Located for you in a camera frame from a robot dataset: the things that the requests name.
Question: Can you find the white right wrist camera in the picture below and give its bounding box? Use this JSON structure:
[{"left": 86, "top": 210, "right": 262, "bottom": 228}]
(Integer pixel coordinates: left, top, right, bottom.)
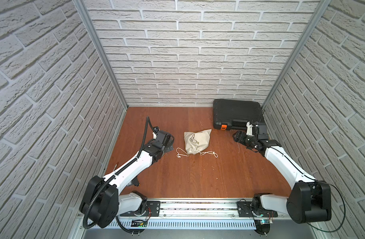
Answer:
[{"left": 246, "top": 121, "right": 259, "bottom": 136}]

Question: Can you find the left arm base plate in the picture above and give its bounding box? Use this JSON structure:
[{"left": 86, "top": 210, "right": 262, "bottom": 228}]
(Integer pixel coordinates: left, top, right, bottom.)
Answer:
[{"left": 120, "top": 200, "right": 160, "bottom": 217}]

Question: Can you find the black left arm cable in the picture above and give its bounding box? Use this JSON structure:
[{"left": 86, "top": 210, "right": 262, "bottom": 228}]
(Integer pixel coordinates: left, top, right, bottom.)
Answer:
[{"left": 82, "top": 116, "right": 159, "bottom": 234}]

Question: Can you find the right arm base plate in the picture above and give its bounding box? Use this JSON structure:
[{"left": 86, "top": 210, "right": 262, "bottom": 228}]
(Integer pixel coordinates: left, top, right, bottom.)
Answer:
[{"left": 236, "top": 200, "right": 278, "bottom": 218}]

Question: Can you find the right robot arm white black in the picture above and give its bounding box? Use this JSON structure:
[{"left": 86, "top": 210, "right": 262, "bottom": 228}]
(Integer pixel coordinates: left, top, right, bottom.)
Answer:
[{"left": 233, "top": 123, "right": 332, "bottom": 224}]

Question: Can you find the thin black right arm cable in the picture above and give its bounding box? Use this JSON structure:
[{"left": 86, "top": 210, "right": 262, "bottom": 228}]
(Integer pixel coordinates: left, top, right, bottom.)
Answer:
[{"left": 277, "top": 146, "right": 346, "bottom": 233}]

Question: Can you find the aluminium mounting rail frame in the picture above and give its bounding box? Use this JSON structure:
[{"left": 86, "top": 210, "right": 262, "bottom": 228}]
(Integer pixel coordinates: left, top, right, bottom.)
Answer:
[{"left": 68, "top": 197, "right": 333, "bottom": 239}]

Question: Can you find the small green circuit board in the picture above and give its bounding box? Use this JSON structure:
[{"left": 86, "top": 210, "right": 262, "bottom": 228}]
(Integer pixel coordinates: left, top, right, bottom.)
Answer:
[{"left": 131, "top": 220, "right": 148, "bottom": 228}]

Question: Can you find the beige linen drawstring bag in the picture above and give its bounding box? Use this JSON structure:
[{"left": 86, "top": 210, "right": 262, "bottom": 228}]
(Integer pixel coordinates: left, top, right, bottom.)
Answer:
[{"left": 176, "top": 129, "right": 218, "bottom": 158}]

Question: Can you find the black plastic tool case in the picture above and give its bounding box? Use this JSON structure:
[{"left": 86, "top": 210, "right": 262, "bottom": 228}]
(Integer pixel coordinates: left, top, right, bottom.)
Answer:
[{"left": 213, "top": 99, "right": 265, "bottom": 130}]

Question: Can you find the small black object on table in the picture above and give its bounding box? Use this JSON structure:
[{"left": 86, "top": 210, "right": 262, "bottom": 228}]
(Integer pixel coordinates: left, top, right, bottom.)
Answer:
[{"left": 132, "top": 177, "right": 140, "bottom": 187}]

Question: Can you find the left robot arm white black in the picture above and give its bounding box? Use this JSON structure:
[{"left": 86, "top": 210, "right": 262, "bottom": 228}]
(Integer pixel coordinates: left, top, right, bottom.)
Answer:
[{"left": 79, "top": 130, "right": 174, "bottom": 229}]

